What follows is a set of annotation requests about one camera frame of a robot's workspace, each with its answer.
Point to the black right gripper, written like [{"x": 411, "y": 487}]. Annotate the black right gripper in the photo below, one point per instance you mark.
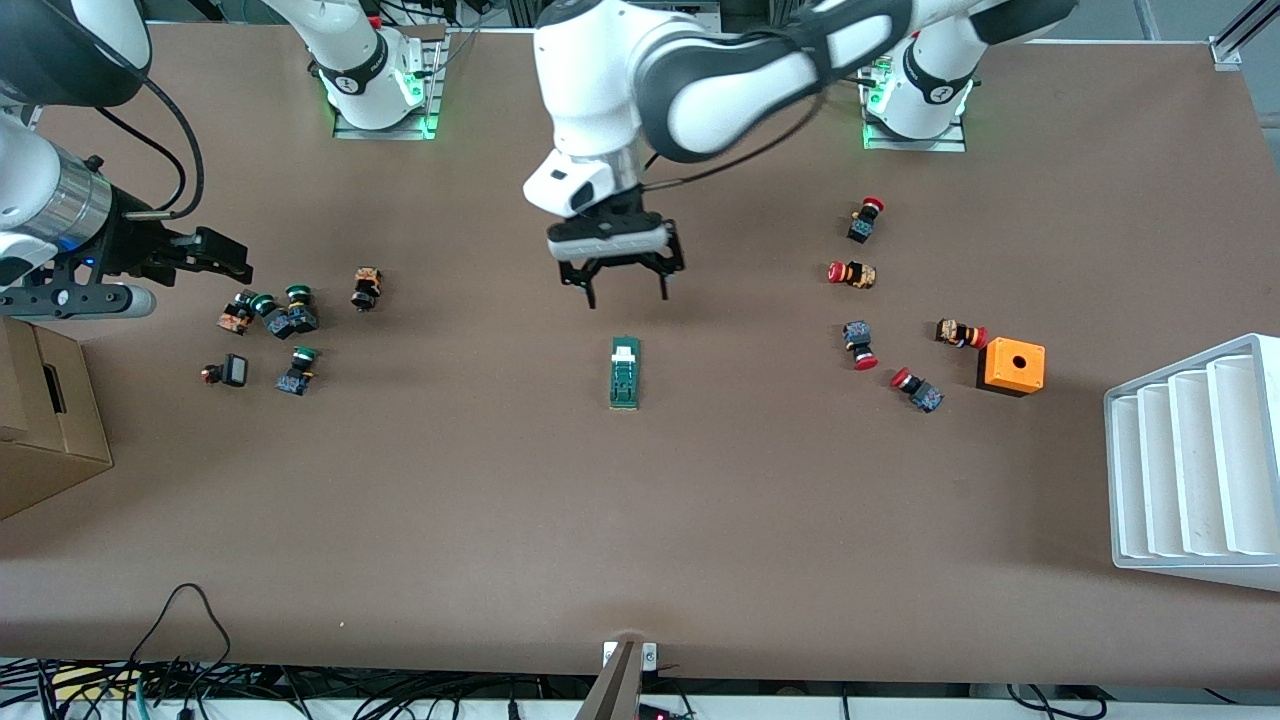
[{"x": 133, "y": 245}]

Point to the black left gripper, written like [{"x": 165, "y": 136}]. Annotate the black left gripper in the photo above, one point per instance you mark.
[{"x": 622, "y": 210}]

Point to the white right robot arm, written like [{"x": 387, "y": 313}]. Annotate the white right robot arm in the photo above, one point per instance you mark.
[{"x": 50, "y": 200}]

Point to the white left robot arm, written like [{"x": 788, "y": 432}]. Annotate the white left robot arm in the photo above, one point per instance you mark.
[{"x": 640, "y": 80}]

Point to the green push button blue body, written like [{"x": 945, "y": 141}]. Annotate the green push button blue body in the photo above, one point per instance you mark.
[
  {"x": 301, "y": 310},
  {"x": 276, "y": 318},
  {"x": 297, "y": 374}
]

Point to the black square red button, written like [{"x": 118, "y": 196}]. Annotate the black square red button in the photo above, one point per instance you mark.
[{"x": 232, "y": 371}]

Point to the red mushroom push button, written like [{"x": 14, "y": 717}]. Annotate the red mushroom push button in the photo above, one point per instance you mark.
[
  {"x": 961, "y": 333},
  {"x": 860, "y": 345},
  {"x": 917, "y": 389},
  {"x": 852, "y": 273},
  {"x": 866, "y": 219}
]

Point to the brown cardboard box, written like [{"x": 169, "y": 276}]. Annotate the brown cardboard box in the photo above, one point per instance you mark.
[{"x": 50, "y": 430}]

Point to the yellow label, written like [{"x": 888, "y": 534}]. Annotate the yellow label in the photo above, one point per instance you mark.
[{"x": 85, "y": 682}]

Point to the white stepped tray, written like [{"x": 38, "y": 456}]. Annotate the white stepped tray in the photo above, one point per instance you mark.
[{"x": 1195, "y": 470}]

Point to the aluminium corner profile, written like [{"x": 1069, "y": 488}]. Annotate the aluminium corner profile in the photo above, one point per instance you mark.
[{"x": 1240, "y": 35}]

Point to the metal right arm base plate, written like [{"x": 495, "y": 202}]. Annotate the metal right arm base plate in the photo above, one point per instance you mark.
[{"x": 432, "y": 90}]

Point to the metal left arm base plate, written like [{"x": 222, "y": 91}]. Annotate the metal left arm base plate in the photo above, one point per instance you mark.
[{"x": 915, "y": 143}]

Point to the orange button enclosure box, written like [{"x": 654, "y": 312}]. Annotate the orange button enclosure box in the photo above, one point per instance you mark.
[{"x": 1012, "y": 365}]

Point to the brown camera stand with bracket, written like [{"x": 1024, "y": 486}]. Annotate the brown camera stand with bracket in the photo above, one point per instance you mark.
[{"x": 612, "y": 685}]

